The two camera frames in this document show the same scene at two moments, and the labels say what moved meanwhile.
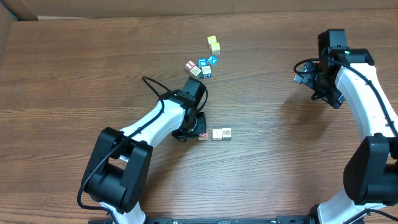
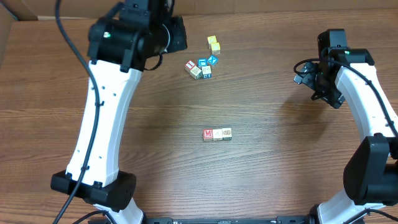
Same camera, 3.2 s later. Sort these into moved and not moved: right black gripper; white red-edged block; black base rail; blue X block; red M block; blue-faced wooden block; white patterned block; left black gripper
Moved: red M block; left black gripper
Not moved: white patterned block; blue-faced wooden block; white red-edged block; black base rail; blue X block; right black gripper
